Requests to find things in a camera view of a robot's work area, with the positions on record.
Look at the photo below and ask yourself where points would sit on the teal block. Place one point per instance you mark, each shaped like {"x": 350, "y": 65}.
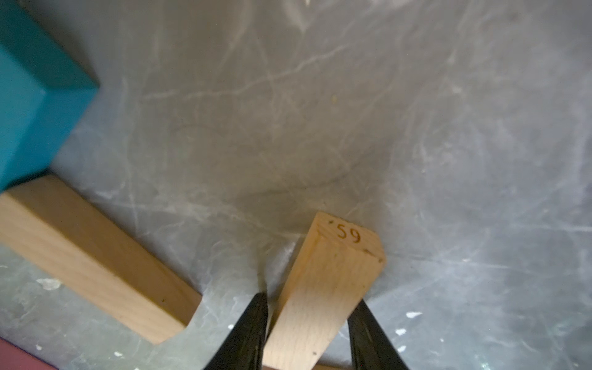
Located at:
{"x": 44, "y": 93}

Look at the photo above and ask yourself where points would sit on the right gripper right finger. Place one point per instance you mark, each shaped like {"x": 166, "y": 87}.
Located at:
{"x": 371, "y": 348}

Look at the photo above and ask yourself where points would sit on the wooden block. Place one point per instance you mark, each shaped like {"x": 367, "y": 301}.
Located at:
{"x": 336, "y": 266}
{"x": 52, "y": 226}

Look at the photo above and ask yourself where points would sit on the pink block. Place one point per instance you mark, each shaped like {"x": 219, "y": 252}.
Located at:
{"x": 14, "y": 358}

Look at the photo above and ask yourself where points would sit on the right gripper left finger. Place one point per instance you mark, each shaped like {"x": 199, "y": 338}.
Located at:
{"x": 244, "y": 346}

